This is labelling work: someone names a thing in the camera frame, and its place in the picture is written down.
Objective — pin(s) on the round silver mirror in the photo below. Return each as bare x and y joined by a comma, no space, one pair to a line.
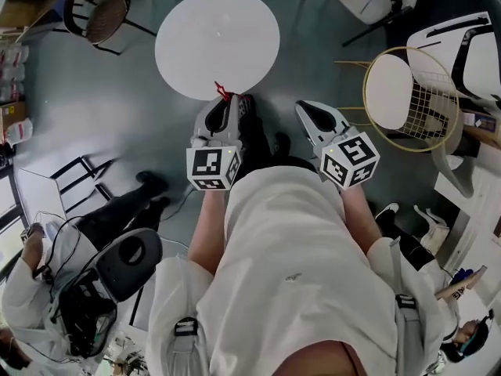
443,360

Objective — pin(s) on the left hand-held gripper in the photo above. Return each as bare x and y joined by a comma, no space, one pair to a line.
213,167

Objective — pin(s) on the person's left forearm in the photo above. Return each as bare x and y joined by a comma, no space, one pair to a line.
205,233

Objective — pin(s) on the red star wand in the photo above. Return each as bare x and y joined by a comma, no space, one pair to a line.
222,91

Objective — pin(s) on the person's right black shoe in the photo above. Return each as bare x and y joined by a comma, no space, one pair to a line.
282,141

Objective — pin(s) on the flat labelled cardboard box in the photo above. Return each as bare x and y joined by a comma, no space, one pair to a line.
483,125

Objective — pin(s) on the person's white shirt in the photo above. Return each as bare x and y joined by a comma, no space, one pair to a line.
289,265

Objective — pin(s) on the person's black shoe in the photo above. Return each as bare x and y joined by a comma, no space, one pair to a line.
246,108
282,141

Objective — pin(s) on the white tote bag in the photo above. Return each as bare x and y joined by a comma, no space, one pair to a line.
434,225

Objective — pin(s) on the brown wicker chair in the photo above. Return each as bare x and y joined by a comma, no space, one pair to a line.
103,10

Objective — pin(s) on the person's left black shoe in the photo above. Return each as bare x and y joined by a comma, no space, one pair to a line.
246,108

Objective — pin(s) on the brown wooden desk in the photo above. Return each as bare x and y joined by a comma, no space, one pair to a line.
27,10

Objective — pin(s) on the group of clear water jugs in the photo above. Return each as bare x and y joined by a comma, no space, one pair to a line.
11,73

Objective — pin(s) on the white drawer cabinet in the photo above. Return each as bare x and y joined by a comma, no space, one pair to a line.
481,194

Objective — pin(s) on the wooden board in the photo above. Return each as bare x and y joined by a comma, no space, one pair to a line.
462,284

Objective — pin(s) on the person's right forearm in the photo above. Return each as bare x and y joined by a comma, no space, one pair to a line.
360,218

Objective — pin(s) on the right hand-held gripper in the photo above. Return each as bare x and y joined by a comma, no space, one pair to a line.
350,161

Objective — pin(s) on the light grey plastic chair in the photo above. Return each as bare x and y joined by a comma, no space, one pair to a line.
456,171

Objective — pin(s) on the white jug with red label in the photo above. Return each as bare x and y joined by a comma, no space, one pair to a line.
19,131

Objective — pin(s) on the white desk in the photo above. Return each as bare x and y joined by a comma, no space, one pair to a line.
37,194

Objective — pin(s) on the person's black trousers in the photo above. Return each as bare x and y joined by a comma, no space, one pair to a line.
262,151

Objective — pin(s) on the white and black machine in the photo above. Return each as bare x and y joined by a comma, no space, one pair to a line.
434,41

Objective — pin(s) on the white round table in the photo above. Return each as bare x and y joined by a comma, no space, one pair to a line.
217,45

